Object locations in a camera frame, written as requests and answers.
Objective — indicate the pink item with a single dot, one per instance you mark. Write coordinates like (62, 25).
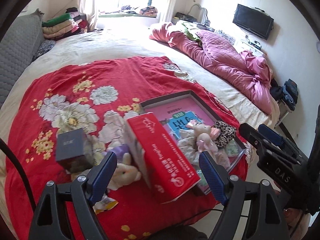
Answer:
(222, 159)

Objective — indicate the cream plush rabbit toy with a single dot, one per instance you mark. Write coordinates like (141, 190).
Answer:
(125, 173)

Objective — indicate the dark clothes on stool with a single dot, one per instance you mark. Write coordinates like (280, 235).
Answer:
(287, 93)

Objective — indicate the white curtain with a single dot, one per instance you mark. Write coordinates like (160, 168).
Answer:
(90, 9)

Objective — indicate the dark blue small box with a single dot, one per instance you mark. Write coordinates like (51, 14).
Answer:
(74, 152)

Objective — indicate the patterned dark pillow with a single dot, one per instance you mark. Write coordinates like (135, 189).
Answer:
(45, 47)

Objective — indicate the red tissue pack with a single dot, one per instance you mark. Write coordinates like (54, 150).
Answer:
(165, 169)

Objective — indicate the small bear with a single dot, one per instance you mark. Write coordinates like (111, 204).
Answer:
(205, 136)

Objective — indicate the black wall television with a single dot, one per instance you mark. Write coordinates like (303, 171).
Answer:
(254, 21)

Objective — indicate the person's right hand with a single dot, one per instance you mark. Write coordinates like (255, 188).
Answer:
(297, 222)

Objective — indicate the pink and blue book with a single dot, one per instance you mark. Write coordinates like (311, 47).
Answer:
(175, 115)

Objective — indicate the white floral scrunchie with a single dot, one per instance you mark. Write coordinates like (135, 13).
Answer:
(187, 145)

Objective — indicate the red floral blanket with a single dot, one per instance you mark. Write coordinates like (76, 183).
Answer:
(82, 96)

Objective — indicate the stack of folded clothes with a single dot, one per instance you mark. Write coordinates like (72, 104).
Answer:
(71, 23)

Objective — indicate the leopard print scrunchie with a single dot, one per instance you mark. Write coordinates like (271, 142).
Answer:
(227, 133)

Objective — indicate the clothes on window sill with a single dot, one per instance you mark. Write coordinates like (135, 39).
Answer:
(148, 11)

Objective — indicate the pink quilted duvet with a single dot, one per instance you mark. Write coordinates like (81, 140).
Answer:
(249, 74)

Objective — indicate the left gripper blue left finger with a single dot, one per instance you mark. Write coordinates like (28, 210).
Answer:
(99, 177)

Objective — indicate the grey quilted headboard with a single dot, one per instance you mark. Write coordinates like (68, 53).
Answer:
(18, 46)

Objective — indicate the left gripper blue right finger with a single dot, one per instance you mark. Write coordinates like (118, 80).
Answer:
(216, 177)

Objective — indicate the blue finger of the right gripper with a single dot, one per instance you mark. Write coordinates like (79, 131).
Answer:
(271, 135)
(255, 138)

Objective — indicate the green floral tissue packet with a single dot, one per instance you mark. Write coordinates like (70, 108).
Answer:
(232, 149)

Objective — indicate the dark shallow box tray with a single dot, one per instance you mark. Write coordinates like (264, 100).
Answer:
(202, 184)

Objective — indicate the green cloth on duvet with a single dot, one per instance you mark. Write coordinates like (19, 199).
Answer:
(190, 31)

